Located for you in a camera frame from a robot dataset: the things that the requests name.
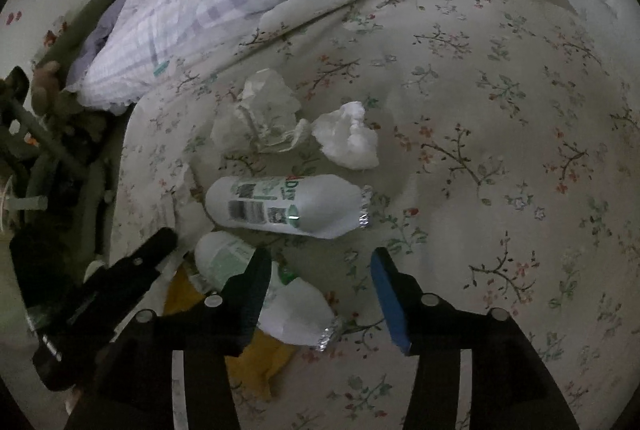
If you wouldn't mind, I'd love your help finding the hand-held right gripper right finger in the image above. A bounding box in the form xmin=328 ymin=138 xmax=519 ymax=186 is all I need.
xmin=370 ymin=247 xmax=581 ymax=430

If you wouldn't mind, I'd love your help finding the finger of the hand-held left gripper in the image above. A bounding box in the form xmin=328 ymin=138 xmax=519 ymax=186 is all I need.
xmin=82 ymin=227 xmax=179 ymax=307

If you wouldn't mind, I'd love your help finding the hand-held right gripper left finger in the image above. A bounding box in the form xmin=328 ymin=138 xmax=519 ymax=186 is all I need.
xmin=65 ymin=247 xmax=273 ymax=430

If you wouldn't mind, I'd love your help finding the white bottle with green label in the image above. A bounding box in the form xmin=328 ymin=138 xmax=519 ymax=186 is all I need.
xmin=194 ymin=231 xmax=344 ymax=354

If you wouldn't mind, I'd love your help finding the yellow wrapper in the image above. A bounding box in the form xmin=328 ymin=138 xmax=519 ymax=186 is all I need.
xmin=164 ymin=267 xmax=297 ymax=402

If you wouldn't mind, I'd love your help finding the white bottle with red print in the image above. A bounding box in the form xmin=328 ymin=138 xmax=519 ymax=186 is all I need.
xmin=205 ymin=175 xmax=374 ymax=241

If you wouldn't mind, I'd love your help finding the white plastic tube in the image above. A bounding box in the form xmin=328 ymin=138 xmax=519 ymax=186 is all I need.
xmin=12 ymin=195 xmax=49 ymax=213

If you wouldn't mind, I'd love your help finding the white tissue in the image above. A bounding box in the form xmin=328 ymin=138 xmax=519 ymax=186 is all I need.
xmin=311 ymin=101 xmax=381 ymax=171

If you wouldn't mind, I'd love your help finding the crumpled clear wrapper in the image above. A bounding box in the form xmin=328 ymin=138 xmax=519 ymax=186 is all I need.
xmin=210 ymin=68 xmax=312 ymax=155

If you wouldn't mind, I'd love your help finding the brown plush toy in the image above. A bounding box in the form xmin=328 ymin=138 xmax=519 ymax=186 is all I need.
xmin=30 ymin=60 xmax=67 ymax=111

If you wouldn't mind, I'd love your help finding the plaid quilt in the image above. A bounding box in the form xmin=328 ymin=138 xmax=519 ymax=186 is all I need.
xmin=67 ymin=0 xmax=384 ymax=117

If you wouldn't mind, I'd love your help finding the grey-green metal frame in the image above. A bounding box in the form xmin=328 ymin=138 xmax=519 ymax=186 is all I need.
xmin=0 ymin=100 xmax=109 ymax=231

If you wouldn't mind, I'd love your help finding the small red wall sticker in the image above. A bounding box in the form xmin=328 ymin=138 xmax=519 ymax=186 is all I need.
xmin=42 ymin=20 xmax=69 ymax=50

